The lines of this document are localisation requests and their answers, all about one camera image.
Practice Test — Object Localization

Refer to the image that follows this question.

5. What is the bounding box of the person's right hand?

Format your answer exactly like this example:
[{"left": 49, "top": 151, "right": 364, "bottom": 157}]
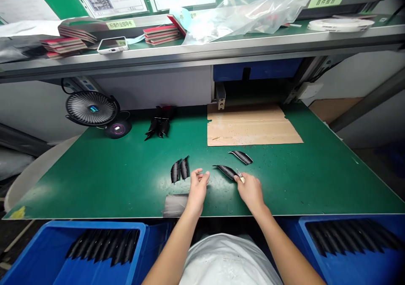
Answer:
[{"left": 233, "top": 172, "right": 265, "bottom": 208}]

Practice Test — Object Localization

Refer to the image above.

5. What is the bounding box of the person's left hand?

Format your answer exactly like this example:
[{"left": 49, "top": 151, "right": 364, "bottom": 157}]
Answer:
[{"left": 187, "top": 168, "right": 211, "bottom": 210}]

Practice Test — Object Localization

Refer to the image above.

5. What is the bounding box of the black curved ribbed part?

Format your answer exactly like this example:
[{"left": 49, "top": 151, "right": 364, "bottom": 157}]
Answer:
[
  {"left": 212, "top": 164, "right": 241, "bottom": 181},
  {"left": 228, "top": 150, "right": 254, "bottom": 166},
  {"left": 170, "top": 159, "right": 183, "bottom": 185},
  {"left": 179, "top": 155, "right": 191, "bottom": 181}
]

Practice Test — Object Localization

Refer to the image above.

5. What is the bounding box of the brown cardboard sheet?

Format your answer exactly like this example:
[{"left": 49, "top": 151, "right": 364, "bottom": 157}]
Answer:
[{"left": 207, "top": 102, "right": 305, "bottom": 147}]

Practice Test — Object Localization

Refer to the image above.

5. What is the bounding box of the person's body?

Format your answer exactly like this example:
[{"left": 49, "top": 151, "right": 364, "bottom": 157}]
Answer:
[{"left": 183, "top": 233, "right": 283, "bottom": 285}]

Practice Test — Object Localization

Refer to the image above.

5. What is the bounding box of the pile of black curved pieces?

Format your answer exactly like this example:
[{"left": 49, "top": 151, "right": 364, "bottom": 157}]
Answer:
[{"left": 144, "top": 105, "right": 177, "bottom": 142}]

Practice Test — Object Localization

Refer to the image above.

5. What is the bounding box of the blue drawer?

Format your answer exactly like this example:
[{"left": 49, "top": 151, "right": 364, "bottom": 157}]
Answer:
[{"left": 212, "top": 58, "right": 305, "bottom": 82}]

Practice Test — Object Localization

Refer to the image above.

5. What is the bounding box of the brown cardboard box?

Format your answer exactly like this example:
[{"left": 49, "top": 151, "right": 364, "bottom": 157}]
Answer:
[{"left": 308, "top": 97, "right": 365, "bottom": 125}]

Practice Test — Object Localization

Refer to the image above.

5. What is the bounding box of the green table mat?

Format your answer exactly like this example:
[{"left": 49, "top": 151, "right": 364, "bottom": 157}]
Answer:
[{"left": 1, "top": 101, "right": 405, "bottom": 220}]

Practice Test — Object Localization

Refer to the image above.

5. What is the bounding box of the row of black binned parts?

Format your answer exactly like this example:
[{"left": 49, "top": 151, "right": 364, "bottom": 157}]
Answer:
[
  {"left": 306, "top": 217, "right": 403, "bottom": 256},
  {"left": 65, "top": 228, "right": 140, "bottom": 268}
]

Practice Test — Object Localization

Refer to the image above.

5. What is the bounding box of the metal workbench shelf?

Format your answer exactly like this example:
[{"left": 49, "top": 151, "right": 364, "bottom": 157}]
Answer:
[{"left": 0, "top": 12, "right": 405, "bottom": 84}]

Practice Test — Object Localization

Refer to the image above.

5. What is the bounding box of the blue plastic bin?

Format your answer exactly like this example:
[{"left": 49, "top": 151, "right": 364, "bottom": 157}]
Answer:
[
  {"left": 0, "top": 220, "right": 147, "bottom": 285},
  {"left": 298, "top": 214, "right": 405, "bottom": 285}
]

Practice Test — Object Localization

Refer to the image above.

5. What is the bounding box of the clear plastic bag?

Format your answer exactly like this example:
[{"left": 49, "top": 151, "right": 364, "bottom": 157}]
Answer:
[{"left": 182, "top": 0, "right": 320, "bottom": 46}]

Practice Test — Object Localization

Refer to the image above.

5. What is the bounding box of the stack of red grey blocks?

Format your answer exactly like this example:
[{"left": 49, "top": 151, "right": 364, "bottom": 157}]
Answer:
[
  {"left": 40, "top": 37, "right": 88, "bottom": 60},
  {"left": 58, "top": 23, "right": 98, "bottom": 44},
  {"left": 143, "top": 24, "right": 182, "bottom": 46}
]

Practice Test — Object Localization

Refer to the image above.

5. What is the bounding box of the black desk fan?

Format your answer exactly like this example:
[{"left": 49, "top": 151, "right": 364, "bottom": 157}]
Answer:
[{"left": 65, "top": 90, "right": 121, "bottom": 128}]

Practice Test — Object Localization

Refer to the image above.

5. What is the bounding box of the single red grey block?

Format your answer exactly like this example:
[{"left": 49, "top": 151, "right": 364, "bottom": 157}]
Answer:
[{"left": 166, "top": 14, "right": 188, "bottom": 39}]

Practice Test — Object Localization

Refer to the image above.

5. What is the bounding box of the light blue paper disc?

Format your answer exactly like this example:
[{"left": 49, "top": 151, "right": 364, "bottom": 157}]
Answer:
[{"left": 169, "top": 7, "right": 193, "bottom": 31}]

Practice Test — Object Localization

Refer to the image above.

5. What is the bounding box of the white tape roll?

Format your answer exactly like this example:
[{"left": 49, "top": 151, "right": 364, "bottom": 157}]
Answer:
[{"left": 306, "top": 16, "right": 376, "bottom": 33}]

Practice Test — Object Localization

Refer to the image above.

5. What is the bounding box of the white smartphone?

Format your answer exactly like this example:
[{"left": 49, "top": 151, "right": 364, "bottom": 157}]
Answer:
[{"left": 97, "top": 36, "right": 127, "bottom": 55}]

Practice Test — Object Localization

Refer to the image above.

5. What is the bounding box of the yellow tape piece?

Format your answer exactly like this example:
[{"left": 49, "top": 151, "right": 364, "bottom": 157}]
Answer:
[{"left": 10, "top": 206, "right": 27, "bottom": 220}]

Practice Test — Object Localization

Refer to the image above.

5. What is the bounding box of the metal bracket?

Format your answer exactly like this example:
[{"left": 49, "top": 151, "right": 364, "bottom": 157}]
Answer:
[{"left": 215, "top": 81, "right": 227, "bottom": 111}]

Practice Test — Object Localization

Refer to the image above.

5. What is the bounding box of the white wall socket box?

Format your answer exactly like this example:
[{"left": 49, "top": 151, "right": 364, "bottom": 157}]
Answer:
[{"left": 297, "top": 81, "right": 324, "bottom": 101}]

